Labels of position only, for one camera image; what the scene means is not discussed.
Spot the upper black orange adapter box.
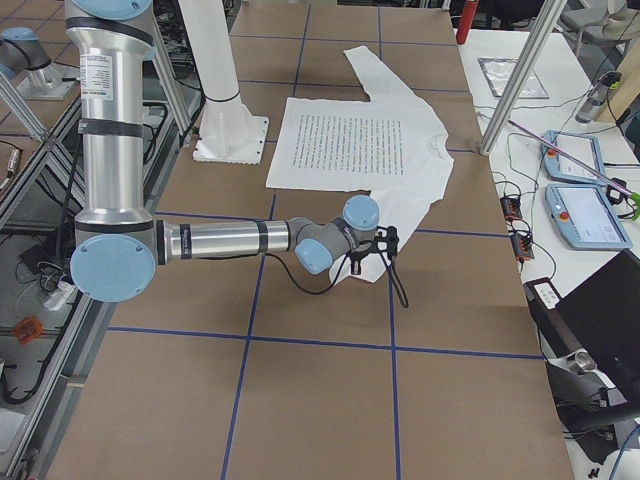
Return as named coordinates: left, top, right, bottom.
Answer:
left=500, top=196, right=523, bottom=221

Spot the blue teach pendant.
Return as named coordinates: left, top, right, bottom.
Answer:
left=542, top=130, right=604, bottom=186
left=545, top=184, right=633, bottom=251

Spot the lower black orange adapter box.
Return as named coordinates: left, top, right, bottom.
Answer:
left=510, top=232, right=535, bottom=263

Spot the orange plastic part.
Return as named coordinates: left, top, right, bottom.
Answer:
left=12, top=316, right=44, bottom=346

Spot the upper blue teach pendant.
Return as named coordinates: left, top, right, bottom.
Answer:
left=542, top=130, right=604, bottom=186

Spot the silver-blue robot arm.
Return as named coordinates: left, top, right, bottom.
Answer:
left=65, top=1, right=379, bottom=303

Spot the black orange adapter box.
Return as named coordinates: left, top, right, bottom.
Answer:
left=510, top=232, right=535, bottom=263
left=500, top=196, right=523, bottom=221

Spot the long reach grabber stick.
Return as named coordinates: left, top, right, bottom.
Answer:
left=507, top=119, right=640, bottom=220

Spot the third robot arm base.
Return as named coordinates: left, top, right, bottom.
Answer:
left=1, top=27, right=79, bottom=101

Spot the aluminium frame post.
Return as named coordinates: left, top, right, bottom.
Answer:
left=479, top=0, right=567, bottom=155

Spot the red cylinder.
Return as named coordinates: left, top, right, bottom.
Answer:
left=456, top=0, right=479, bottom=45

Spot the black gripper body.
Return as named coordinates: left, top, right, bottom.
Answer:
left=348, top=236, right=376, bottom=274

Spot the lower blue teach pendant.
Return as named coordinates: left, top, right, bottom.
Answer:
left=545, top=184, right=633, bottom=251

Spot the white long-sleeve printed T-shirt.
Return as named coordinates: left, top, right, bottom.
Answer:
left=265, top=44, right=456, bottom=285

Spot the white power strip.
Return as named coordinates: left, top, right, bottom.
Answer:
left=43, top=280, right=76, bottom=311

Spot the black laptop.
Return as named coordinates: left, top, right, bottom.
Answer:
left=524, top=249, right=639, bottom=402

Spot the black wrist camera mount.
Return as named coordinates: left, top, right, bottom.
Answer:
left=372, top=226, right=399, bottom=263

